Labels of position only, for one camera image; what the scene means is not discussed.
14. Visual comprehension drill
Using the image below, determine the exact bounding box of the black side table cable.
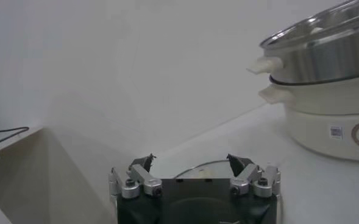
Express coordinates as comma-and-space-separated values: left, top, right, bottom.
0, 126, 30, 150

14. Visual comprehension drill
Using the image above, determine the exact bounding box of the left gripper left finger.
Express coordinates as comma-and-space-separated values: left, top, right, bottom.
108, 153, 163, 199

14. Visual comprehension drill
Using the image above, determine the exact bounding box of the stainless steel steamer basket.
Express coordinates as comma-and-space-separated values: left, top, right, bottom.
246, 0, 359, 86

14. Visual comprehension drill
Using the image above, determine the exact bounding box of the white electric cooker base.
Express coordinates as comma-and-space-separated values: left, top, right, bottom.
258, 72, 359, 162

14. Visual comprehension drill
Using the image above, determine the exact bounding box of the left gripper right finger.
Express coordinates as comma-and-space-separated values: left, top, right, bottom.
226, 153, 282, 198

